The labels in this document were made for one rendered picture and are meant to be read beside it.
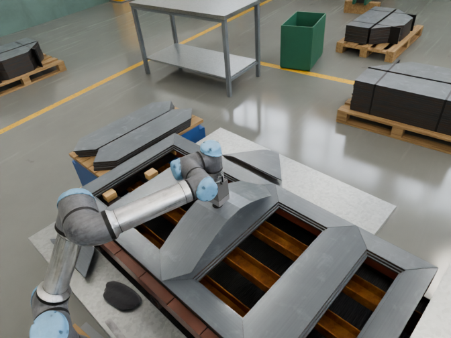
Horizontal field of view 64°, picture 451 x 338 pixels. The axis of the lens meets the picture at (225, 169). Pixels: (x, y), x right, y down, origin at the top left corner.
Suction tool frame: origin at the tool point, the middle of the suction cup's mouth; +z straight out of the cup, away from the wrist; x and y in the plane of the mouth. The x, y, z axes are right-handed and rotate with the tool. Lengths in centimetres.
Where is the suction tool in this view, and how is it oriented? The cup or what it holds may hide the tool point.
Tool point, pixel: (217, 206)
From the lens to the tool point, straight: 150.8
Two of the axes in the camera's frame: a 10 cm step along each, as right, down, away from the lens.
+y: -7.5, -3.7, 5.5
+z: 0.7, 7.8, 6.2
